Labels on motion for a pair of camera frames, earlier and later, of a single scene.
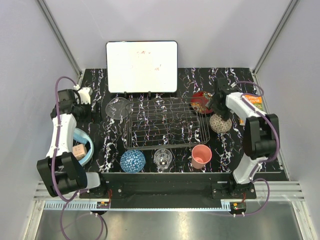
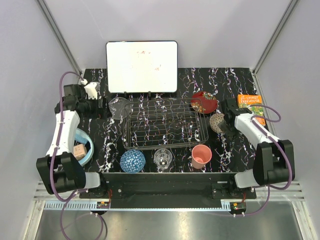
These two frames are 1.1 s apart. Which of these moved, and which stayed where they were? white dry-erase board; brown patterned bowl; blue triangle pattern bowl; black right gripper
Moved: black right gripper
Stayed: brown patterned bowl; white dry-erase board; blue triangle pattern bowl
